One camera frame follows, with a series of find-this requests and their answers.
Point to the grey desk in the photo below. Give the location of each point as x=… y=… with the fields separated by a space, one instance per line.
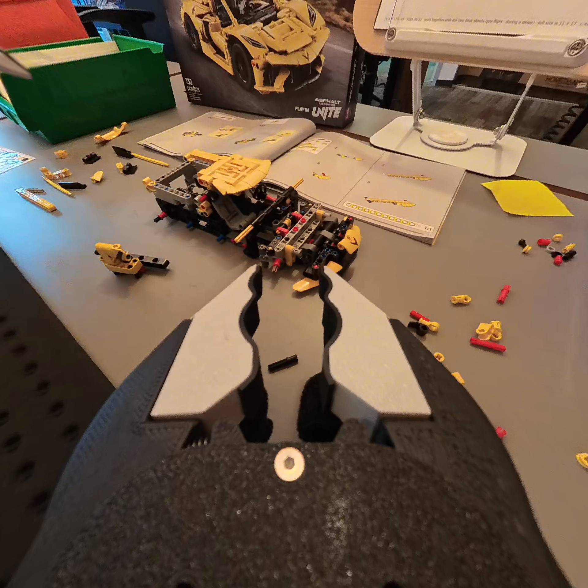
x=138 y=312

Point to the open instruction booklet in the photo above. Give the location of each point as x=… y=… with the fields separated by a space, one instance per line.
x=367 y=183

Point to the yellow brick connector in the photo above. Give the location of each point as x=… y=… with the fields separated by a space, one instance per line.
x=458 y=377

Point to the yellow black toy car model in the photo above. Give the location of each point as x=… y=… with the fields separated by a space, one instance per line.
x=234 y=174

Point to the yellow brick beam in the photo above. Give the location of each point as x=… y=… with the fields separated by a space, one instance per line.
x=36 y=200

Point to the yellow wedge brick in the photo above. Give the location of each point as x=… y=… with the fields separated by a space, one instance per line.
x=97 y=177

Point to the black brick block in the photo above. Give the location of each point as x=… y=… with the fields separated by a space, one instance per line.
x=121 y=151

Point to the red brick pin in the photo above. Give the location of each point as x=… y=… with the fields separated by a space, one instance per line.
x=417 y=316
x=488 y=344
x=504 y=294

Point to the stack of white papers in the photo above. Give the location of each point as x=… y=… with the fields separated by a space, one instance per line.
x=64 y=53

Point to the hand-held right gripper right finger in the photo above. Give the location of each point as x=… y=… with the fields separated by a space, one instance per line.
x=372 y=363

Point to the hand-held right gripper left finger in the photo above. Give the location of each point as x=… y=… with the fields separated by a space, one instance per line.
x=206 y=363

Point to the black brick connector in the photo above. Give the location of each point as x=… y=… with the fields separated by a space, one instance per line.
x=130 y=168
x=92 y=158

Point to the thin yellow axle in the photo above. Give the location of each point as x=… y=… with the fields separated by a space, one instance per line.
x=57 y=186

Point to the wooden document stand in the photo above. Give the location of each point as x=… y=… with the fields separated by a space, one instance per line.
x=459 y=138

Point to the green plastic bin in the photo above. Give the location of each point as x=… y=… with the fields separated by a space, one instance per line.
x=92 y=92

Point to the yellow angled connector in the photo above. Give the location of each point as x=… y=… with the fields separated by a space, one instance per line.
x=56 y=173

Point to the small yellow brick assembly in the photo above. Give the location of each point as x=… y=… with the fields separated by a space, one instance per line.
x=115 y=259

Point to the printed instruction sheet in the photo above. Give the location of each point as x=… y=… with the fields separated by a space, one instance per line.
x=459 y=13

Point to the black perforated pad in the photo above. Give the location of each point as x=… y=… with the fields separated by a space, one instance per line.
x=36 y=413

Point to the toy car box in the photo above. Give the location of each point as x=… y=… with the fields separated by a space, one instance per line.
x=257 y=55

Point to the red plastic bin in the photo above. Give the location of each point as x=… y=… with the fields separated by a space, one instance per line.
x=36 y=18

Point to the printed leaflet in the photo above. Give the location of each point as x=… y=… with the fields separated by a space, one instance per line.
x=13 y=160

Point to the long yellow rod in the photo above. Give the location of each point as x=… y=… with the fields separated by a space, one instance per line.
x=149 y=159

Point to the yellow paper note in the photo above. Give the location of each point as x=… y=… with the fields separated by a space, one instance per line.
x=523 y=197

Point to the pile of small brick pins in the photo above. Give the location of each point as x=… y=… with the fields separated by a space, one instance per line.
x=557 y=259

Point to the yellow curved panel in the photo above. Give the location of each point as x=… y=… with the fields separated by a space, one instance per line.
x=112 y=133

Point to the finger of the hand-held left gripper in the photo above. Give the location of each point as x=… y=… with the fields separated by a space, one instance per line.
x=13 y=62

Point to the small black brick pin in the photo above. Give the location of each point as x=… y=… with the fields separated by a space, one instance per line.
x=282 y=363

